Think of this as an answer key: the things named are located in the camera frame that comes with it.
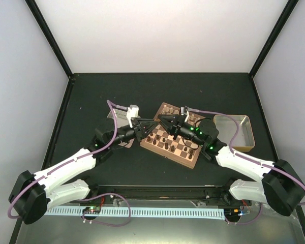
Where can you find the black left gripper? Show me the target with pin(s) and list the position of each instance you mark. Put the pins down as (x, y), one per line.
(139, 126)

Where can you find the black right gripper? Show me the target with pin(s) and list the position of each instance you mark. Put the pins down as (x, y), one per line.
(177, 123)

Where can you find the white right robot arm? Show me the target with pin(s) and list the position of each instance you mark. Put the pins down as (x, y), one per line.
(273, 183)

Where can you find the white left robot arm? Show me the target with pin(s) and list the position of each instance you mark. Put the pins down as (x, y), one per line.
(35, 193)

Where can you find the white chess pieces row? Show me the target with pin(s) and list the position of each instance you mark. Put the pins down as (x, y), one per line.
(174, 111)

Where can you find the wooden chess board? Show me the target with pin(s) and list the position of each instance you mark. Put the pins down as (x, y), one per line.
(182, 147)

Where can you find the pink metal tray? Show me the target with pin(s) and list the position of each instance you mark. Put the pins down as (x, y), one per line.
(121, 121)

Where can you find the yellow metal tray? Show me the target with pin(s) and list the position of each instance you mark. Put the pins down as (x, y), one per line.
(244, 140)

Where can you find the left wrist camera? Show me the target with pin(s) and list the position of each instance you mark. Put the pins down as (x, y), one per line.
(132, 112)

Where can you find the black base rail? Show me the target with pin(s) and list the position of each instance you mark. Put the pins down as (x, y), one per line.
(152, 194)

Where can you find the light blue slotted cable duct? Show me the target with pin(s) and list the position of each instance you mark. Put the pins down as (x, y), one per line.
(137, 212)

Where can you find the black frame post right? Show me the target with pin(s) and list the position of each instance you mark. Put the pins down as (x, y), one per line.
(279, 25)

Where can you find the black frame post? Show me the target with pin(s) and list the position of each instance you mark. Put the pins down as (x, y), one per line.
(36, 12)
(279, 25)

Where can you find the black frame post left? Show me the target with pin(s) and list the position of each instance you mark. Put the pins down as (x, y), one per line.
(36, 12)

